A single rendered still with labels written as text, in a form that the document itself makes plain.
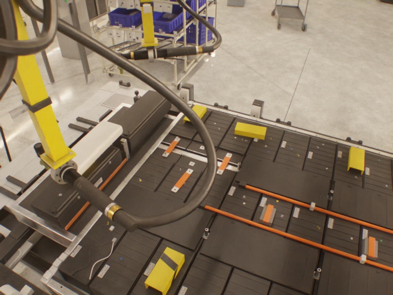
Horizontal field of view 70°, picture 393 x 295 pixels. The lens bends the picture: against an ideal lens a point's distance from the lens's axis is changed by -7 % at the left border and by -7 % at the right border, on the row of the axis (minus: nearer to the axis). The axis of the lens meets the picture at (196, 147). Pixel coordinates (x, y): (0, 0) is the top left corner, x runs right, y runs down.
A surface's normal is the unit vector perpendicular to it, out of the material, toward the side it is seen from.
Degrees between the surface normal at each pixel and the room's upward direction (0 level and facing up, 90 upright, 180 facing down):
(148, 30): 90
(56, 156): 90
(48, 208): 0
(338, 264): 0
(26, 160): 0
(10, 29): 79
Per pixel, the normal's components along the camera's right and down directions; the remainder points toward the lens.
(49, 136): 0.78, 0.41
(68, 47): -0.41, 0.61
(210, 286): 0.00, -0.75
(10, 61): 0.77, 0.18
